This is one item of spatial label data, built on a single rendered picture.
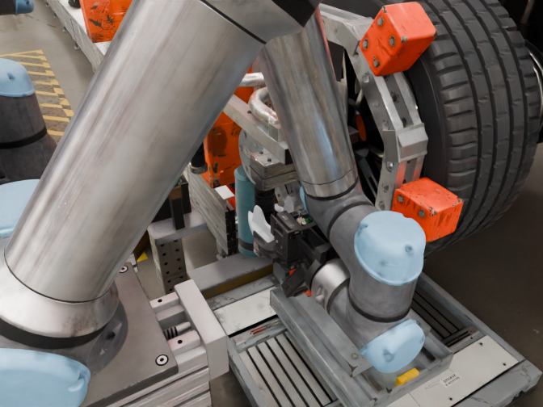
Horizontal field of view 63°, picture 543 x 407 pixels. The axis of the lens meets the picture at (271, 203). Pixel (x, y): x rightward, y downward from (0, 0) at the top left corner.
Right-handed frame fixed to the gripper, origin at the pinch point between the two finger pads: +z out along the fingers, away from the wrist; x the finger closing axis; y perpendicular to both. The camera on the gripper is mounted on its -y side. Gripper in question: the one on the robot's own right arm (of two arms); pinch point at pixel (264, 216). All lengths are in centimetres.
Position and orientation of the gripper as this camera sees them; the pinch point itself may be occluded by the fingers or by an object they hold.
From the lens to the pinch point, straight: 79.3
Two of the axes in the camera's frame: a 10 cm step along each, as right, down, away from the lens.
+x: -8.7, 2.8, -4.0
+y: 0.0, -8.2, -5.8
